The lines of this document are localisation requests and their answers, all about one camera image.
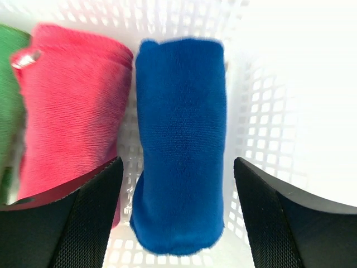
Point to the pink microfiber towel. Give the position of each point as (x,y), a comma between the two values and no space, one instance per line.
(75,87)

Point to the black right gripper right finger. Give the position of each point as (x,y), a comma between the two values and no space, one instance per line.
(290,227)

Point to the white plastic basket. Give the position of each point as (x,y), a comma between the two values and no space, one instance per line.
(291,89)

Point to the blue microfiber towel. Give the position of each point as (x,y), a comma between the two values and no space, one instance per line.
(178,203)

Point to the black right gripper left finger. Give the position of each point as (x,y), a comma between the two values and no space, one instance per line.
(66,226)

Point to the green microfiber towel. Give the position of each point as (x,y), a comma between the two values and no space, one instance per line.
(12,109)

